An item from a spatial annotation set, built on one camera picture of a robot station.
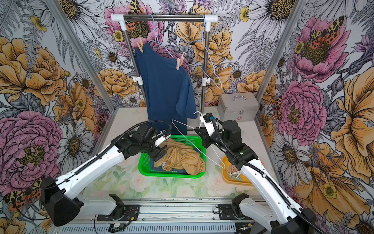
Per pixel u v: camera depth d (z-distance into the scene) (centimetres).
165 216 74
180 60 62
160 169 87
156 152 69
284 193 41
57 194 39
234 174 85
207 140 61
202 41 86
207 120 57
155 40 87
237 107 111
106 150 49
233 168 53
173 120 82
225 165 92
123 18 60
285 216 38
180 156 80
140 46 75
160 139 68
